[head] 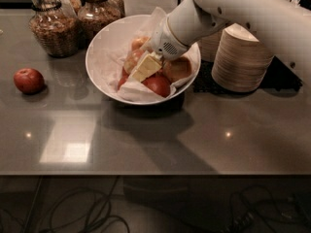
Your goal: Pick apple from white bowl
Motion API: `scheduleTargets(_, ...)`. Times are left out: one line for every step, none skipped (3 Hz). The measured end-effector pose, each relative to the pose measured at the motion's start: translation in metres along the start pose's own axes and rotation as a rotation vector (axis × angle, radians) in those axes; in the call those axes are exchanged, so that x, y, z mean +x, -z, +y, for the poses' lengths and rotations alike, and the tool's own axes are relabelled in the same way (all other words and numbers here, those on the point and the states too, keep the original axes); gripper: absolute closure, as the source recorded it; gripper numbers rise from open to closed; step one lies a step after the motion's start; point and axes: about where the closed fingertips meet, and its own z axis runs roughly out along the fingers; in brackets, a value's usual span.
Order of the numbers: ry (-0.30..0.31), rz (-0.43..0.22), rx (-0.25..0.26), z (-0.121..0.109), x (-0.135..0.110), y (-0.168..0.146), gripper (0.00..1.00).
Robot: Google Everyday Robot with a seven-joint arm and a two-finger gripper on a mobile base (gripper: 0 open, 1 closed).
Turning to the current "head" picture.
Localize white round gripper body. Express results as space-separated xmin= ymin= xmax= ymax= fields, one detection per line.
xmin=150 ymin=17 xmax=190 ymax=60

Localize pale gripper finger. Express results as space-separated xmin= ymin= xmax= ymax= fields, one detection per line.
xmin=128 ymin=50 xmax=156 ymax=79

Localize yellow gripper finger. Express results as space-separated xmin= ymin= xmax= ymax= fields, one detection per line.
xmin=130 ymin=51 xmax=162 ymax=83

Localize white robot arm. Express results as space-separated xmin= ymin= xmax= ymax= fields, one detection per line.
xmin=150 ymin=0 xmax=311 ymax=83

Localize top apple in bowl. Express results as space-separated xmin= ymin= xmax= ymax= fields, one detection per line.
xmin=131 ymin=36 xmax=149 ymax=51

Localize left yellow-red apple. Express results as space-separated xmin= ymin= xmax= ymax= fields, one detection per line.
xmin=123 ymin=49 xmax=144 ymax=74

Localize front red apple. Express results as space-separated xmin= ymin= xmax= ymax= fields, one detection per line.
xmin=143 ymin=76 xmax=170 ymax=97

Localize right yellow apple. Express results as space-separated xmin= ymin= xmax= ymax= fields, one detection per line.
xmin=162 ymin=56 xmax=191 ymax=83

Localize white bowl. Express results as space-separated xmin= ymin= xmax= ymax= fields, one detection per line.
xmin=85 ymin=14 xmax=202 ymax=106

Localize red apple on table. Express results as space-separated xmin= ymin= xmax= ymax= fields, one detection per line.
xmin=14 ymin=68 xmax=45 ymax=94

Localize white paper liner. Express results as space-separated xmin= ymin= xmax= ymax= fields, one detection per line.
xmin=87 ymin=6 xmax=199 ymax=103

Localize rear stack paper bowls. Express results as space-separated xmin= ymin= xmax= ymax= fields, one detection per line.
xmin=198 ymin=30 xmax=222 ymax=62

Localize stack paper bowls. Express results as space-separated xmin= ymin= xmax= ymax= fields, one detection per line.
xmin=198 ymin=30 xmax=222 ymax=62
xmin=212 ymin=24 xmax=273 ymax=93

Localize middle glass granola jar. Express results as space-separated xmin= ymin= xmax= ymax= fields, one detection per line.
xmin=78 ymin=0 xmax=121 ymax=44

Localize glass granola jar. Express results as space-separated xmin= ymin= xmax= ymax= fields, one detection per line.
xmin=29 ymin=0 xmax=79 ymax=57
xmin=78 ymin=0 xmax=121 ymax=44

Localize front stack paper bowls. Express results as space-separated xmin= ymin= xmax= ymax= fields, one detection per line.
xmin=212 ymin=24 xmax=273 ymax=93

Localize left glass granola jar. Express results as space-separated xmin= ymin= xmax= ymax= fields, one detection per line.
xmin=29 ymin=0 xmax=79 ymax=57

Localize black cables under table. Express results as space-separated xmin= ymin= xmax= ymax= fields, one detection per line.
xmin=0 ymin=176 xmax=131 ymax=233

